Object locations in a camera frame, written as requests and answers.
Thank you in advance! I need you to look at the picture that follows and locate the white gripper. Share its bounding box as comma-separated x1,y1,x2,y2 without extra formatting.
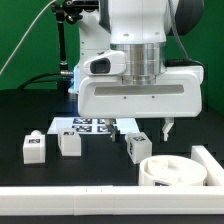
78,66,203,142

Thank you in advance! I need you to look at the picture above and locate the white round stool seat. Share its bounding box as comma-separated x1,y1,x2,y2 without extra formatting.
138,155,207,186

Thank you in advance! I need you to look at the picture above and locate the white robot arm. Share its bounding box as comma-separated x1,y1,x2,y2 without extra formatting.
72,0,204,138

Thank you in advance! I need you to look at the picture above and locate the white fiducial marker sheet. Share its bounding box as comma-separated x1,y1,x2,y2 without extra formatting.
48,117,139,134

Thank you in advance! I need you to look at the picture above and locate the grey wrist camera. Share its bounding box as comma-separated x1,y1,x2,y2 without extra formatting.
83,50,126,75

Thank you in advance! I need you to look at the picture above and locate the white right fence rail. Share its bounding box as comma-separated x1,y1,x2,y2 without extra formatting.
191,145,224,187

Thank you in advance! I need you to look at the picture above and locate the white fence rail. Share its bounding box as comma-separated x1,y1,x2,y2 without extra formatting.
0,186,224,216
191,145,224,187

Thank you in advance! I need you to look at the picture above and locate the white front fence rail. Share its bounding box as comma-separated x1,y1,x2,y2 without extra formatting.
0,186,224,216

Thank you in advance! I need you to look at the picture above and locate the black cable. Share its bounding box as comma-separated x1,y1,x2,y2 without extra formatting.
17,72,73,90

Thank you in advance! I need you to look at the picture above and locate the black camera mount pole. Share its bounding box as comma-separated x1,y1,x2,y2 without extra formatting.
51,0,99,93

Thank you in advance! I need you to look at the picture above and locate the white cable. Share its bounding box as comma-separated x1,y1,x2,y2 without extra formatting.
0,0,58,77

